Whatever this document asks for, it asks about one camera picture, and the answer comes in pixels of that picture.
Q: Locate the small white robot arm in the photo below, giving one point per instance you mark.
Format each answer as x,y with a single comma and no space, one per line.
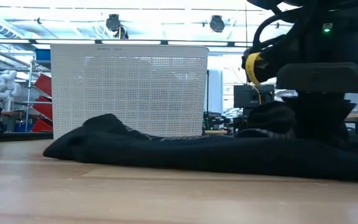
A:
6,90

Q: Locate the cart with red bins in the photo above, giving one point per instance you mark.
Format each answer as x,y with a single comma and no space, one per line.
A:
43,105

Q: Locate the white perforated laundry basket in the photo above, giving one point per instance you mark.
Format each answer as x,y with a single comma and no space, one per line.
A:
129,93

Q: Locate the black garment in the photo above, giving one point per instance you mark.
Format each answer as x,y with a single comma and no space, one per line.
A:
197,155

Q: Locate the white round pillar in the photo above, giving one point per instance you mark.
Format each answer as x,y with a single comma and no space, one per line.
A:
215,90

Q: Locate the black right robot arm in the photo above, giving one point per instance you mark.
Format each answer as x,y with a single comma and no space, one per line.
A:
322,40

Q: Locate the black monitor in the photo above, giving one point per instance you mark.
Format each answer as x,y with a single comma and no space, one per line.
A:
250,96

